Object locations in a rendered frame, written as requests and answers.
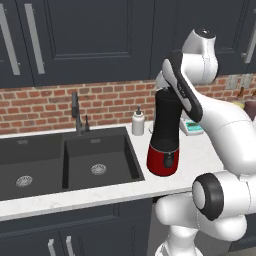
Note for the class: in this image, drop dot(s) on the dark base cupboard door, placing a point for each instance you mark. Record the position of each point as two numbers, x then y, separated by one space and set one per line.
26 245
106 236

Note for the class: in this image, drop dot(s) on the dark base cupboard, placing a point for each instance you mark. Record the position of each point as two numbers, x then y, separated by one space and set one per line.
247 238

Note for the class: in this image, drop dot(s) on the white soap dispenser bottle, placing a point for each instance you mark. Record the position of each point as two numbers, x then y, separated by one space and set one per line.
138 124

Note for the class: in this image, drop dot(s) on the dark false drawer front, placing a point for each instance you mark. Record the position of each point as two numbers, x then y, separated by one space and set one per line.
56 221

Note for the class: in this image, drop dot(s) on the black tap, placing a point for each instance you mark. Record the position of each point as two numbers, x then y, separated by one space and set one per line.
76 111

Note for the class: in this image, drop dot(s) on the dark wall cupboard door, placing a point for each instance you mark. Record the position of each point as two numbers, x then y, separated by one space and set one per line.
6 80
90 33
226 20

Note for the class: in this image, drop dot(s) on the red and black blender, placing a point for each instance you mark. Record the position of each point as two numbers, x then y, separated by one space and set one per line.
165 133

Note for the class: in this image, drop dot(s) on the yellow fruit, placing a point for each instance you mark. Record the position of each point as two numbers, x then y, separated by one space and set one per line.
238 104

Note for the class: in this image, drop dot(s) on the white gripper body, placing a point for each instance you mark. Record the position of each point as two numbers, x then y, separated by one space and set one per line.
161 80

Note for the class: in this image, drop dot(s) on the small black tap lever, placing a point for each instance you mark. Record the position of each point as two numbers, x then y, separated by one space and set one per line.
87 124

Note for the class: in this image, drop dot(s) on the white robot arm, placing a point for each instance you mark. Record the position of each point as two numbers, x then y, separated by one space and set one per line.
226 133

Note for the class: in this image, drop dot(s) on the grey wall socket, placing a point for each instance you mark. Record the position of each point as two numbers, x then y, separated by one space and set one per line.
233 82
247 81

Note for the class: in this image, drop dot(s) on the dark purple round object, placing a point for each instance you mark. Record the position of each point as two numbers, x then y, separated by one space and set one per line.
250 110

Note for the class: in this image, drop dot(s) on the white kitchen scale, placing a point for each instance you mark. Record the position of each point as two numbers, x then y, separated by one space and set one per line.
193 128

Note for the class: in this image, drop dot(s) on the black double sink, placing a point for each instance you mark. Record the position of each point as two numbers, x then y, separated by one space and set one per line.
100 150

